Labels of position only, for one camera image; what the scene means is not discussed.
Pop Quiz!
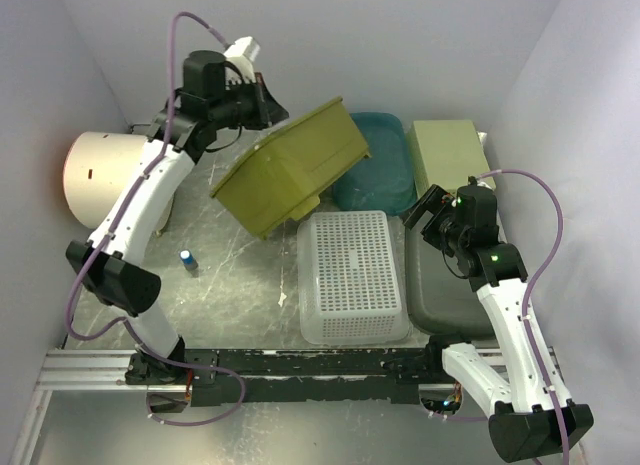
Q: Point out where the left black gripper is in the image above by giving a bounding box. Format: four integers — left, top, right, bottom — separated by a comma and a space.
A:
211, 72, 291, 131

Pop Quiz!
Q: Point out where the pale green perforated box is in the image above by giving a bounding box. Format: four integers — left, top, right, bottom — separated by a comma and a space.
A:
406, 120, 490, 198

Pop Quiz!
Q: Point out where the blue translucent plastic container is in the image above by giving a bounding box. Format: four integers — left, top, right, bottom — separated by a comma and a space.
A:
332, 112, 416, 216

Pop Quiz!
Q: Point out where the olive green tub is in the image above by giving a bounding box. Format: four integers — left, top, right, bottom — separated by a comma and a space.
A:
211, 97, 371, 239

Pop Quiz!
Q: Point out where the large metal tray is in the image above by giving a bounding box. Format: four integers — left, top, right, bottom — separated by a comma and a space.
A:
405, 216, 494, 340

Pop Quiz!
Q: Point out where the white perforated basket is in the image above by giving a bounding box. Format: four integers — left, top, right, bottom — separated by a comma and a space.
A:
297, 210, 410, 346

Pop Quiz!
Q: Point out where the cream cylindrical container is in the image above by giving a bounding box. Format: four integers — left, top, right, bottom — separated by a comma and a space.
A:
63, 132, 161, 230

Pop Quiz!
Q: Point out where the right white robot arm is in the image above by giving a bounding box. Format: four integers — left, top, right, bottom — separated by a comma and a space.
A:
404, 183, 594, 463

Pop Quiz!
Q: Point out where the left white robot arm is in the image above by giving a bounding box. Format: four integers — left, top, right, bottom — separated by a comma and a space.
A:
65, 46, 289, 384

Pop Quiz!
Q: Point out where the small blue capped bottle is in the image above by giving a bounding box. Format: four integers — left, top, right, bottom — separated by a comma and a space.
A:
179, 250, 199, 273

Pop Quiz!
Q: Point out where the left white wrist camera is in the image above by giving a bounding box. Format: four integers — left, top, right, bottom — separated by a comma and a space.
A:
224, 36, 261, 75

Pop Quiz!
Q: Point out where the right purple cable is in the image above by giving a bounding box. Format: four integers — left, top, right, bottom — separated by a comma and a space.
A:
427, 168, 574, 465

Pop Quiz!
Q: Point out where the purple cable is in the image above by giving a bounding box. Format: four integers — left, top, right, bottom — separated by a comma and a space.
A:
64, 11, 247, 427
427, 168, 574, 465

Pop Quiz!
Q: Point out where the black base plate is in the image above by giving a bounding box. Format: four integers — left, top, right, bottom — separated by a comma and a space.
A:
124, 346, 454, 407

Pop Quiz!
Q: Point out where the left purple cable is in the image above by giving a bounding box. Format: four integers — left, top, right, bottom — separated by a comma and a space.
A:
64, 11, 247, 427

